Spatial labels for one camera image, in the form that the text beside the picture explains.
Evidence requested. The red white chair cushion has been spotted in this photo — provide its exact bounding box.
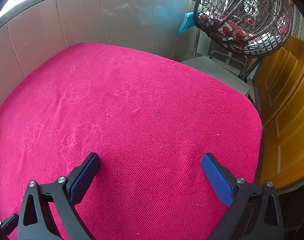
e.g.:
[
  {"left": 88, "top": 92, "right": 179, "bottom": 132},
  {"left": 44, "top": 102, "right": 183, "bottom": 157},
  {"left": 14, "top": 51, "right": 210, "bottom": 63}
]
[{"left": 198, "top": 12, "right": 289, "bottom": 55}]

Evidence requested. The grey plastic stool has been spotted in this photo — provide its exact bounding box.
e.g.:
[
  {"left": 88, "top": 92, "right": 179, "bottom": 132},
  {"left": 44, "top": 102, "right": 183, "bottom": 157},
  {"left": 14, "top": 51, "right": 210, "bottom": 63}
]
[{"left": 181, "top": 56, "right": 255, "bottom": 98}]

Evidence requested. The yellow wooden door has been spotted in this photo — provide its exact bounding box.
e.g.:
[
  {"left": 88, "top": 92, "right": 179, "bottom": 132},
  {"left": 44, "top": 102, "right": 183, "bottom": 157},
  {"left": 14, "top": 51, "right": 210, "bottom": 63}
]
[{"left": 252, "top": 27, "right": 304, "bottom": 190}]

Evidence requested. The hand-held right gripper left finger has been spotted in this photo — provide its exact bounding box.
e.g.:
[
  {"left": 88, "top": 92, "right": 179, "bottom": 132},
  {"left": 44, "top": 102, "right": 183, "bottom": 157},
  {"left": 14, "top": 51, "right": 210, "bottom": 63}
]
[{"left": 17, "top": 152, "right": 101, "bottom": 240}]

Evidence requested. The magenta table cloth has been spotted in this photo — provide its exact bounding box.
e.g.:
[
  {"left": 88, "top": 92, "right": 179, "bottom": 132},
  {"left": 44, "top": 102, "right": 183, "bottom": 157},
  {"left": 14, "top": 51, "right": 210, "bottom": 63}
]
[{"left": 0, "top": 42, "right": 264, "bottom": 240}]

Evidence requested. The blue plastic bag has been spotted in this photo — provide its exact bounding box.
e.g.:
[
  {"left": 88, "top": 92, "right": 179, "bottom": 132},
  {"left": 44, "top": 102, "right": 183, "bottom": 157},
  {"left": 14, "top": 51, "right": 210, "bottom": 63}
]
[{"left": 177, "top": 11, "right": 199, "bottom": 34}]

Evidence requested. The wicker hanging chair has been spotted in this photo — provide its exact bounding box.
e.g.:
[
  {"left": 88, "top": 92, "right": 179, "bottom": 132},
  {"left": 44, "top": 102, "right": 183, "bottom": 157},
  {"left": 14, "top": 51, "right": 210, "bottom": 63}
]
[{"left": 193, "top": 0, "right": 295, "bottom": 58}]

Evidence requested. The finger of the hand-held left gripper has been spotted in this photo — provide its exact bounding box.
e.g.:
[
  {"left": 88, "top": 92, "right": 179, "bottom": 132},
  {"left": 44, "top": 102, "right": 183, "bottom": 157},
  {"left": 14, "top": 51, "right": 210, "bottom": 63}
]
[{"left": 0, "top": 214, "right": 19, "bottom": 236}]

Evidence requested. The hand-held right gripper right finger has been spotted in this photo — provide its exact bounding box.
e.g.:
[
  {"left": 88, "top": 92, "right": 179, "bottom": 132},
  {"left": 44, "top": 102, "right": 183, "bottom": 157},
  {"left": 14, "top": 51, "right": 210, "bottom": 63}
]
[{"left": 201, "top": 153, "right": 285, "bottom": 240}]

